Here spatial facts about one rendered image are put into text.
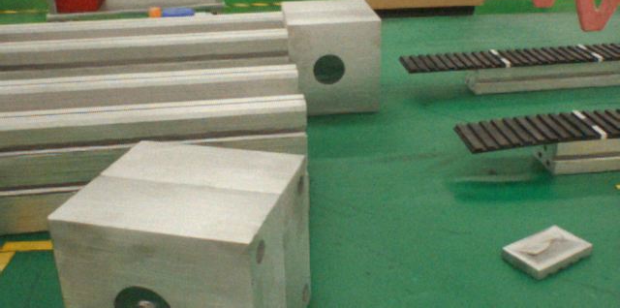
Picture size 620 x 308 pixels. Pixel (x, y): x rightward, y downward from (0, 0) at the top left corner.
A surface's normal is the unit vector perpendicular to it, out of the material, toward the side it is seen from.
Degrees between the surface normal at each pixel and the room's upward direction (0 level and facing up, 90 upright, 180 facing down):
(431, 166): 0
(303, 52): 90
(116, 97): 90
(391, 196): 0
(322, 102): 90
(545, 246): 0
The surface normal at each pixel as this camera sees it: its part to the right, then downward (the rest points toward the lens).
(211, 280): -0.26, 0.39
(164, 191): -0.03, -0.92
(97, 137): 0.11, 0.39
